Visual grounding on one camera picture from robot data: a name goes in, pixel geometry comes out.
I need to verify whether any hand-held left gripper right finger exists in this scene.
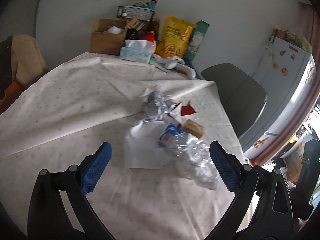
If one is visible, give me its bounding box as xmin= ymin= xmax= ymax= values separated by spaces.
xmin=209 ymin=141 xmax=294 ymax=240

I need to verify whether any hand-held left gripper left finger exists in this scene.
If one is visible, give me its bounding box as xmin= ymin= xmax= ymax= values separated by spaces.
xmin=27 ymin=142 xmax=118 ymax=240

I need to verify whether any crushed clear plastic bottle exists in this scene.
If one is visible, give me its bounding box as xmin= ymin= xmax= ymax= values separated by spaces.
xmin=158 ymin=124 xmax=220 ymax=190

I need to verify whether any white paper napkin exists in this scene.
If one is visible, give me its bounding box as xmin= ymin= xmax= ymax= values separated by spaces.
xmin=123 ymin=120 xmax=175 ymax=169

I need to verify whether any brown cardboard piece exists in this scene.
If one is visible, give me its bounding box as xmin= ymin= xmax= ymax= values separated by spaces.
xmin=182 ymin=119 xmax=204 ymax=139

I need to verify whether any red carton scrap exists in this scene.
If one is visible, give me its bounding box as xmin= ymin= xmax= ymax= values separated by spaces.
xmin=180 ymin=101 xmax=197 ymax=117

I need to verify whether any white red paper scrap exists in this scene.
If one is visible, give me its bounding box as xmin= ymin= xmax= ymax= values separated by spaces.
xmin=164 ymin=111 xmax=184 ymax=128

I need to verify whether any silver foil wrapper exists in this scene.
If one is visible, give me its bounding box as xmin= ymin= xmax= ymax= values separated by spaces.
xmin=142 ymin=90 xmax=175 ymax=122

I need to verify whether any white pegboard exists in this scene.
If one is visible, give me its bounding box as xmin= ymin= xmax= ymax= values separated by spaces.
xmin=265 ymin=160 xmax=288 ymax=178

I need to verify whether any white patterned tablecloth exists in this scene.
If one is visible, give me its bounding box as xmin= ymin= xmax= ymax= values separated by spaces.
xmin=0 ymin=51 xmax=247 ymax=240

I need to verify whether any grey chair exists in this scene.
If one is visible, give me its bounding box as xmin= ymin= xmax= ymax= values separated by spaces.
xmin=201 ymin=63 xmax=268 ymax=138

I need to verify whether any white refrigerator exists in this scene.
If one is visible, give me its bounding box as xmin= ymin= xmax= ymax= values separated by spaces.
xmin=239 ymin=39 xmax=317 ymax=159

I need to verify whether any orange cloth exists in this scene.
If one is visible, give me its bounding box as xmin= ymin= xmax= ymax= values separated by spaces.
xmin=0 ymin=80 xmax=25 ymax=114

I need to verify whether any white game controller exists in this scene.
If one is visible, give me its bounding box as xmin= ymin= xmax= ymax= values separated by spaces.
xmin=154 ymin=54 xmax=197 ymax=79

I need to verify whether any blue white tissue box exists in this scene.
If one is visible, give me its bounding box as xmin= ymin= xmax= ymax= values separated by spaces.
xmin=119 ymin=40 xmax=156 ymax=64

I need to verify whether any open cardboard box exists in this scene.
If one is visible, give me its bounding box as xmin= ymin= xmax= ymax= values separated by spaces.
xmin=89 ymin=18 xmax=130 ymax=55

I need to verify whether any tall green box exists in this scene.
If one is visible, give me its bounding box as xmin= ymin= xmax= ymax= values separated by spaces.
xmin=185 ymin=21 xmax=210 ymax=61

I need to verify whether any beige jacket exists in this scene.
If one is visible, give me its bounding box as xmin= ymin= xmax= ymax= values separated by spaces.
xmin=11 ymin=35 xmax=49 ymax=85

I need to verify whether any black cloth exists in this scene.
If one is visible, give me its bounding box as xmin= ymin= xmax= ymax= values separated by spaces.
xmin=0 ymin=35 xmax=18 ymax=98

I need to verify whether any black utensil holder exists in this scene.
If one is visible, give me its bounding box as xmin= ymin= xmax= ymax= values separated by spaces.
xmin=125 ymin=19 xmax=145 ymax=40

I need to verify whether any yellow snack bag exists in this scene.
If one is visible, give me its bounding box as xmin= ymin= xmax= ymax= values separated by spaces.
xmin=155 ymin=16 xmax=198 ymax=59

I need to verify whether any red white vase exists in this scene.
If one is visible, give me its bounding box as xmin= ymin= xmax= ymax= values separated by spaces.
xmin=141 ymin=31 xmax=156 ymax=42

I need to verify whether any small brown rack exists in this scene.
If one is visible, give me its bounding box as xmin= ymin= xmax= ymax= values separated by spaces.
xmin=272 ymin=29 xmax=298 ymax=43

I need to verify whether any grey door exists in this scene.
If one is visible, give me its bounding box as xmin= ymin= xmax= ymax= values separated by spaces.
xmin=5 ymin=0 xmax=48 ymax=40

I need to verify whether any black wire basket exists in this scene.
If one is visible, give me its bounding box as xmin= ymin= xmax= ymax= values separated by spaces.
xmin=116 ymin=5 xmax=154 ymax=22

